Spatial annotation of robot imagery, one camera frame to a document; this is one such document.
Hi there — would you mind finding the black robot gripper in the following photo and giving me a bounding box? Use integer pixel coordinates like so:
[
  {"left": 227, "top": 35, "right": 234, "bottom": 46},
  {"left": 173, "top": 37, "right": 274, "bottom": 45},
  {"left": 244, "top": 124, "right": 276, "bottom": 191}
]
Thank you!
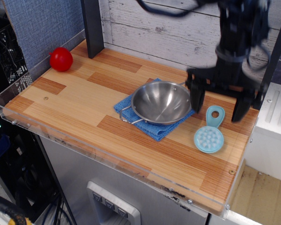
[{"left": 185, "top": 48, "right": 264, "bottom": 122}]

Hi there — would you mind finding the light blue scrub brush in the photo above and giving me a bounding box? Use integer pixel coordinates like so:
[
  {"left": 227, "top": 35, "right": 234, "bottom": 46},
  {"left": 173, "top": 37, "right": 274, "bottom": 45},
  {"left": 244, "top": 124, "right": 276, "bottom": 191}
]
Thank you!
[{"left": 194, "top": 105, "right": 225, "bottom": 154}]

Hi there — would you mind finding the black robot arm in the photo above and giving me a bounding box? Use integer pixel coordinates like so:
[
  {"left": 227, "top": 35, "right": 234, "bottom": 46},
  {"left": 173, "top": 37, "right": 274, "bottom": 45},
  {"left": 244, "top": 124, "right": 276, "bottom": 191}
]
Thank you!
[{"left": 186, "top": 0, "right": 271, "bottom": 122}]

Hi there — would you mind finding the stainless steel pot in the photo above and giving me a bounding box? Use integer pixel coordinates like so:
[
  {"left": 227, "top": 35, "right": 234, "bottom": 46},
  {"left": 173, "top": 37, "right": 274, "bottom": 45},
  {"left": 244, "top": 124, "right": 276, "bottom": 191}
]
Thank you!
[{"left": 119, "top": 81, "right": 192, "bottom": 125}]

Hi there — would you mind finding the blue folded cloth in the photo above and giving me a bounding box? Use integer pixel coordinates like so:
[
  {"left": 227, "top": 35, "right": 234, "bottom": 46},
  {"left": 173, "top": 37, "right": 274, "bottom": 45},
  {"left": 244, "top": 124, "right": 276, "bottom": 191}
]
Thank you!
[{"left": 114, "top": 79, "right": 194, "bottom": 141}]

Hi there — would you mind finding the white toy sink unit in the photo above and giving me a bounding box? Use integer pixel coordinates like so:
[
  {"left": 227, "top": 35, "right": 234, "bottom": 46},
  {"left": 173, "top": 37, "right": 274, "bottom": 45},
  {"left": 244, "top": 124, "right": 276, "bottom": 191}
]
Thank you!
[{"left": 244, "top": 83, "right": 281, "bottom": 180}]

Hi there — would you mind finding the silver cabinet with dispenser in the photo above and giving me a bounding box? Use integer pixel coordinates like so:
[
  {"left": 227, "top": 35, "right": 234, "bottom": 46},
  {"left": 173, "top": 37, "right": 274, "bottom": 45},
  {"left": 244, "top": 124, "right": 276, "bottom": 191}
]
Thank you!
[{"left": 40, "top": 137, "right": 209, "bottom": 225}]

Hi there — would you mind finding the red toy tomato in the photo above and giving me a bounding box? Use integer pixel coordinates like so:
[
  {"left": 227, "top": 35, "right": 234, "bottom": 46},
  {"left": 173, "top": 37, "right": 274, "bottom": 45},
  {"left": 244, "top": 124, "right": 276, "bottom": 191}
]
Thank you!
[{"left": 49, "top": 47, "right": 73, "bottom": 72}]

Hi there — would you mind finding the clear acrylic table guard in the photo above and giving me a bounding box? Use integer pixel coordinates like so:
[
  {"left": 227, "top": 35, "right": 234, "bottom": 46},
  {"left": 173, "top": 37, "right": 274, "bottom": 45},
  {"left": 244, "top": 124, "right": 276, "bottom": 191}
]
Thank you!
[{"left": 0, "top": 41, "right": 258, "bottom": 217}]

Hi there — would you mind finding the black plastic crate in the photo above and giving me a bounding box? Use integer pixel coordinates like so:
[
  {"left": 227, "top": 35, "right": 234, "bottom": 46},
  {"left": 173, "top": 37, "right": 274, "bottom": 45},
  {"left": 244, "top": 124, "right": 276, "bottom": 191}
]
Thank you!
[{"left": 0, "top": 19, "right": 28, "bottom": 84}]

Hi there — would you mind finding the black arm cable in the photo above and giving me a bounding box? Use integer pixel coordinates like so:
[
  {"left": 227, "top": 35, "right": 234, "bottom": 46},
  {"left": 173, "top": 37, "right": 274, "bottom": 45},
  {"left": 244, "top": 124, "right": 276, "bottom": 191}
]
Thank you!
[{"left": 135, "top": 0, "right": 272, "bottom": 78}]

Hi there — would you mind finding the dark grey right post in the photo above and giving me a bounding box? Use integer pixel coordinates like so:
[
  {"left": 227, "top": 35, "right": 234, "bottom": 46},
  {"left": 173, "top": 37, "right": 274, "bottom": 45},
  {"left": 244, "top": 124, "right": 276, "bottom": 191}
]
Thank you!
[{"left": 253, "top": 29, "right": 281, "bottom": 110}]

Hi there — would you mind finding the dark grey post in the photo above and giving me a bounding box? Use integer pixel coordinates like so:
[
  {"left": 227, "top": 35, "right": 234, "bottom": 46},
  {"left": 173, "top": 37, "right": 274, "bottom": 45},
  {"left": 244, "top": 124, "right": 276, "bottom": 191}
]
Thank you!
[
  {"left": 253, "top": 29, "right": 281, "bottom": 110},
  {"left": 81, "top": 0, "right": 104, "bottom": 59}
]

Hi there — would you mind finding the dark grey left post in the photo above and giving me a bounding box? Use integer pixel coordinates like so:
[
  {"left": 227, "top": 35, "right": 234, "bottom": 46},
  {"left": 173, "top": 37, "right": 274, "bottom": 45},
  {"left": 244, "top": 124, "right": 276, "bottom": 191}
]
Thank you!
[{"left": 81, "top": 0, "right": 104, "bottom": 59}]

